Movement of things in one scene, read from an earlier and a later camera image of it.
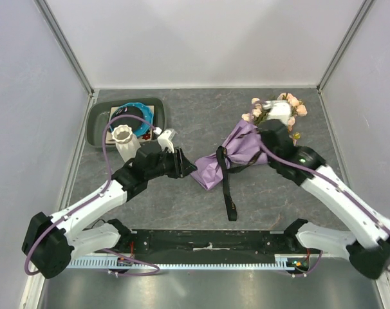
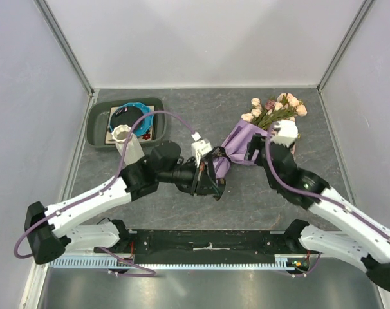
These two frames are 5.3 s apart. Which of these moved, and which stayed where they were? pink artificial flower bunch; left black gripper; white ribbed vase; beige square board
Moved: left black gripper
Stayed: white ribbed vase; beige square board; pink artificial flower bunch
